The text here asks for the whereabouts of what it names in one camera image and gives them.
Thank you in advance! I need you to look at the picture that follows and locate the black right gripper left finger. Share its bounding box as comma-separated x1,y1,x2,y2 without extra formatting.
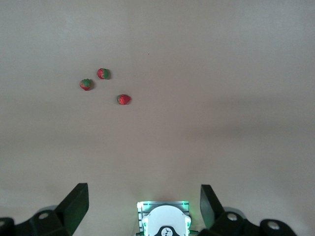
0,182,90,236

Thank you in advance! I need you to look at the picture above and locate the table cover sheet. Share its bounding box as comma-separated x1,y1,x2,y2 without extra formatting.
0,0,315,236

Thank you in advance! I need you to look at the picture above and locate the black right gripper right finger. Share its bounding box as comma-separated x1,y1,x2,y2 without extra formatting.
199,184,297,236

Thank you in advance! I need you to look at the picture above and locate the red toy strawberry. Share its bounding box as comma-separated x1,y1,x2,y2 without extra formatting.
96,68,111,80
79,78,94,92
116,93,132,106

